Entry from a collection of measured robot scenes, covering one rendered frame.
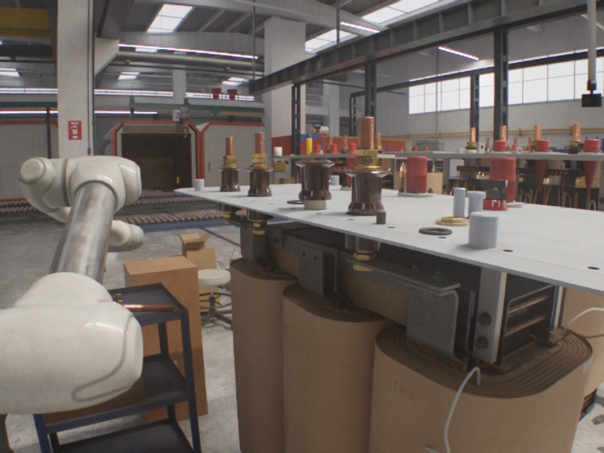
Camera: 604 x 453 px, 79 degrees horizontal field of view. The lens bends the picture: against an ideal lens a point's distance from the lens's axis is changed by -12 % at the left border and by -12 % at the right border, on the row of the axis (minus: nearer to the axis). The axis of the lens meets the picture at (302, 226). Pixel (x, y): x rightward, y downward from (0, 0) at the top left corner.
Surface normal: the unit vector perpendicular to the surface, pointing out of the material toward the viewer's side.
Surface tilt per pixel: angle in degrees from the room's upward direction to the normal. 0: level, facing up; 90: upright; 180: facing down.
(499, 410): 90
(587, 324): 90
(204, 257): 81
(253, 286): 90
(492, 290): 90
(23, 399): 108
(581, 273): 11
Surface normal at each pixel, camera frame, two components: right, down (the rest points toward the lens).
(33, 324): 0.17, -0.74
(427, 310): -0.86, 0.08
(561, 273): -0.16, -0.96
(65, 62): 0.51, 0.13
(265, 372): -0.38, 0.15
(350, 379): -0.10, 0.15
